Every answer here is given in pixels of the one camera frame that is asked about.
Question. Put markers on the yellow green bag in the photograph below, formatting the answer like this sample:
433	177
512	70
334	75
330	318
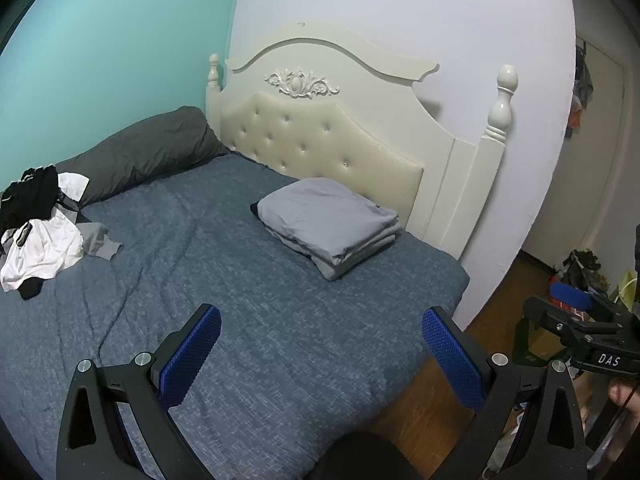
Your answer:
627	287

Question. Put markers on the white t-shirt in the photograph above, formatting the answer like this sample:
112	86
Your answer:
45	250

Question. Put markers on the cream bed headboard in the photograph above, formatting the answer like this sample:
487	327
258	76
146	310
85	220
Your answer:
325	135

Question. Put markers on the person's right hand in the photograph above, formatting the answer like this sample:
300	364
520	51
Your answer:
627	394

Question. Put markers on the dark grey duvet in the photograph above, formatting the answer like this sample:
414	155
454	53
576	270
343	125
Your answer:
150	150

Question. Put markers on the dark bag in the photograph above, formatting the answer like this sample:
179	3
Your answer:
582	265

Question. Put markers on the white grey garment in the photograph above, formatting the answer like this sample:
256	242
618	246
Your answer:
72	185

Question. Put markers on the plain black garment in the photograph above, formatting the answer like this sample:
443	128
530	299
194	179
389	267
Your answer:
31	289

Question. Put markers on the grey jacket with black trim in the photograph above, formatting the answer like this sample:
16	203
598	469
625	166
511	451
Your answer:
320	215

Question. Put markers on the bed with blue cover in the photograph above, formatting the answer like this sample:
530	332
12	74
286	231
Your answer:
225	285

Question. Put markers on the hanging clothes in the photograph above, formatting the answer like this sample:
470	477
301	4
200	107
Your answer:
580	95

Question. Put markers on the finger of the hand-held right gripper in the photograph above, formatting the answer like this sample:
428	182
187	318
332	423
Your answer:
572	295
550	317

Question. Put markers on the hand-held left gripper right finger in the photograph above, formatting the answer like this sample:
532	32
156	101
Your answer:
452	355

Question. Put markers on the cream door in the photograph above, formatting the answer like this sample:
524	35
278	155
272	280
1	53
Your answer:
600	160

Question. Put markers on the folded grey sweater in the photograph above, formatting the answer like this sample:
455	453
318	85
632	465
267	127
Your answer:
345	267

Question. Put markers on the grey sweatshirt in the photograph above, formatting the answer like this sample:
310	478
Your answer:
100	242

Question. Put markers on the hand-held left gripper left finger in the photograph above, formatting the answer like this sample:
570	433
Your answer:
192	355

